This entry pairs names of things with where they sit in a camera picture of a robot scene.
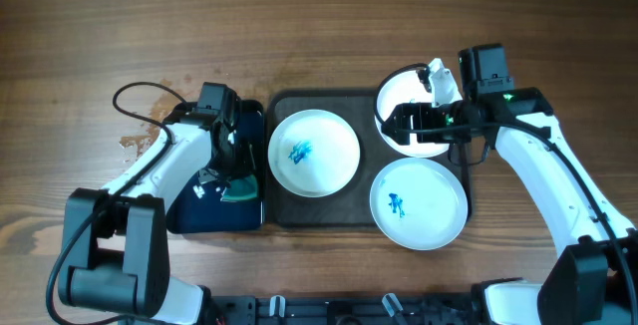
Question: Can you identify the white plate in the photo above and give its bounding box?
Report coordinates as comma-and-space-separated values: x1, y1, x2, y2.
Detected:
369, 158, 469, 251
376, 71, 449, 158
267, 109, 361, 198

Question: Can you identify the green yellow sponge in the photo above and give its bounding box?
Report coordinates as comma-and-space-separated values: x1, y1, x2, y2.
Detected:
221, 174, 259, 202

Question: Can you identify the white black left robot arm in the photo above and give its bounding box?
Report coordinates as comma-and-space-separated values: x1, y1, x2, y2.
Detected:
45, 83, 254, 324

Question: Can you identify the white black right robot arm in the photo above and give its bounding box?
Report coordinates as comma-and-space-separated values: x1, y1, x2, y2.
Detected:
373, 44, 637, 324

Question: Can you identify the black water basin tray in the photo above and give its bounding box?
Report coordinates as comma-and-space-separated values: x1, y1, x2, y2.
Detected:
166, 100, 265, 234

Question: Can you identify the dark grey serving tray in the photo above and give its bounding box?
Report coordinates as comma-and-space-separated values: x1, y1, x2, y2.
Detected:
265, 88, 473, 229

